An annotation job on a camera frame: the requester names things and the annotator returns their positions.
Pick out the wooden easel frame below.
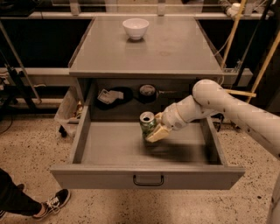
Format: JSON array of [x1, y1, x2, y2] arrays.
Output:
[[225, 0, 280, 109]]

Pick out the open grey top drawer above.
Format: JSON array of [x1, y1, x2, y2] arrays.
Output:
[[51, 104, 245, 190]]

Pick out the grey cabinet with top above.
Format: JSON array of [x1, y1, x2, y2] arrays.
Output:
[[70, 16, 222, 122]]

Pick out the black pouch with papers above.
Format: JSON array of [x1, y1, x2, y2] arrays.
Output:
[[95, 87, 134, 110]]

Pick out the green soda can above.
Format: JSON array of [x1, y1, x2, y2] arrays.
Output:
[[139, 111, 157, 138]]

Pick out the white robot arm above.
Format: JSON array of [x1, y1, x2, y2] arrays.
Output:
[[145, 80, 280, 158]]

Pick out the person leg in black trousers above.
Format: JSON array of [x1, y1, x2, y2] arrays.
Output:
[[0, 169, 42, 216]]

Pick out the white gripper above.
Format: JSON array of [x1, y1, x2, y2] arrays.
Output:
[[145, 103, 186, 143]]

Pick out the white plastic bottle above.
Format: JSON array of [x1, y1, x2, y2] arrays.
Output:
[[227, 3, 241, 18]]

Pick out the clear plastic bin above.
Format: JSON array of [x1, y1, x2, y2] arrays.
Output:
[[54, 87, 83, 137]]

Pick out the black and white sneaker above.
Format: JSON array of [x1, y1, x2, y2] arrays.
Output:
[[32, 189, 71, 221]]

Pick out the white ceramic bowl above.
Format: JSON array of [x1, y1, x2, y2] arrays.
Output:
[[122, 18, 150, 40]]

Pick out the black drawer handle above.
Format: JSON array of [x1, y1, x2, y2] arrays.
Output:
[[133, 175, 165, 186]]

